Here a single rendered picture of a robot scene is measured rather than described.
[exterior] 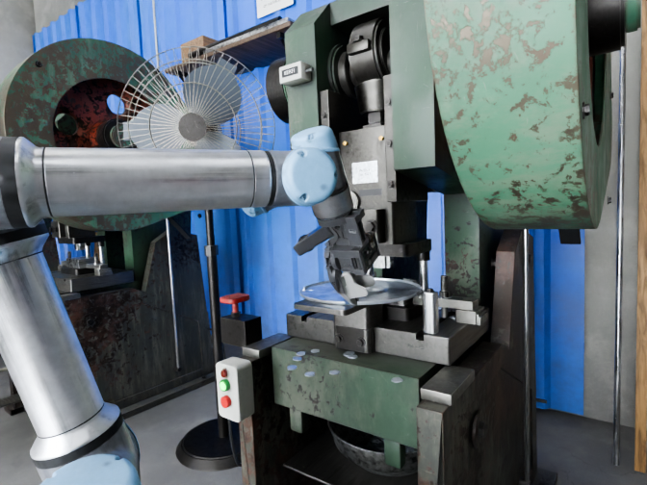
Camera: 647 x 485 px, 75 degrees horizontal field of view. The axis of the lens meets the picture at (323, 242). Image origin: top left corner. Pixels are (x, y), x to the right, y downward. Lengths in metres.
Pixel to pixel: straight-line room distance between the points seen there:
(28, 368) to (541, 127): 0.75
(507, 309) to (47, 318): 1.05
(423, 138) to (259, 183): 0.48
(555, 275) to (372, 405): 1.37
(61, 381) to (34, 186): 0.28
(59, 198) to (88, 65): 1.65
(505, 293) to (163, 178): 0.99
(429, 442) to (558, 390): 1.49
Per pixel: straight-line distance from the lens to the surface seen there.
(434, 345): 0.95
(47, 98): 2.04
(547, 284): 2.15
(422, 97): 0.95
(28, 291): 0.66
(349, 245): 0.78
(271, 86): 1.25
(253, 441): 1.15
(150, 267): 2.39
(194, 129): 1.63
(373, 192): 1.03
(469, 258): 1.22
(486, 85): 0.66
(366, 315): 0.97
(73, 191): 0.51
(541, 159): 0.70
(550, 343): 2.22
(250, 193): 0.54
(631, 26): 1.01
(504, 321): 1.26
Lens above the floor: 0.98
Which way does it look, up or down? 5 degrees down
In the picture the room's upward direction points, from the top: 3 degrees counter-clockwise
